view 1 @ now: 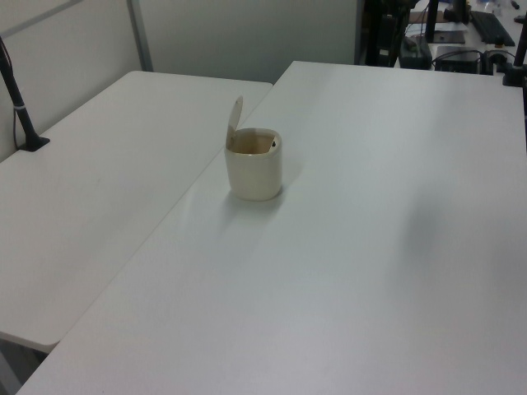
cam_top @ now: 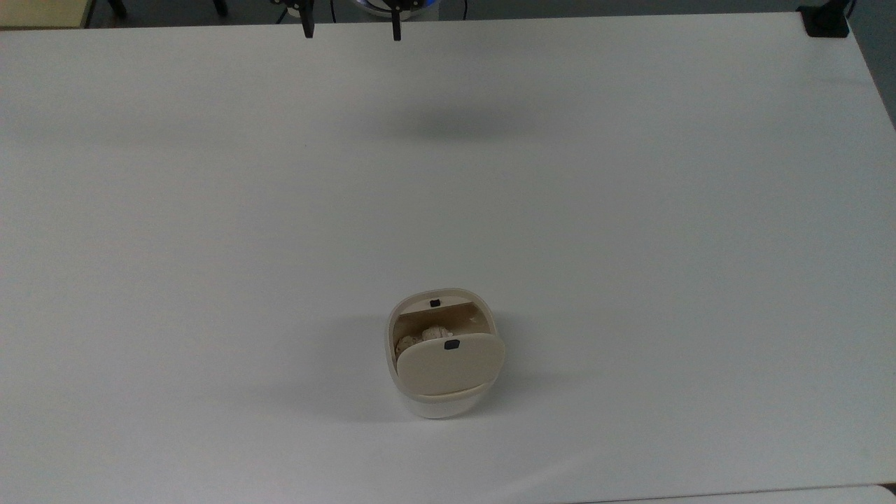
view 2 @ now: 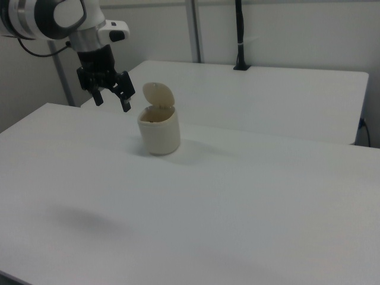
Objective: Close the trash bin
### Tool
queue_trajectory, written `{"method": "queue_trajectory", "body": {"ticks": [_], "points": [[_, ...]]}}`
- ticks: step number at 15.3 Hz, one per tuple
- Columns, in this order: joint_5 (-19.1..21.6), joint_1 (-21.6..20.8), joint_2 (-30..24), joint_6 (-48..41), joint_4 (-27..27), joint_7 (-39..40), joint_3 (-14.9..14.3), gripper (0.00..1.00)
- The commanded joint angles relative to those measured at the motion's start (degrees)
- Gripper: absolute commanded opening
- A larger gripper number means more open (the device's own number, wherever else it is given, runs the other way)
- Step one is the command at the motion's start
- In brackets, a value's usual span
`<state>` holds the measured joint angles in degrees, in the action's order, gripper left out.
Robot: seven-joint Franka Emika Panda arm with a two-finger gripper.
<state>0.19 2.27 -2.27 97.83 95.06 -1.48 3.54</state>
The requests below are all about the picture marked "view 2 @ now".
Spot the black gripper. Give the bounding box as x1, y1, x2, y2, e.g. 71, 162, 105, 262
76, 44, 137, 113

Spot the black cable at table side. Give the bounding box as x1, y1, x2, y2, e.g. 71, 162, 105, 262
359, 118, 372, 148

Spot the grey metal wall post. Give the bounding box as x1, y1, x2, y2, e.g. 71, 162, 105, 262
47, 40, 75, 107
185, 0, 206, 64

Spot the cream trash bin with lid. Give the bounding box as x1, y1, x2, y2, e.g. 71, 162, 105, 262
137, 81, 182, 156

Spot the black clamped camera pole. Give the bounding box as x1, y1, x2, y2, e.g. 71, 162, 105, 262
233, 0, 251, 71

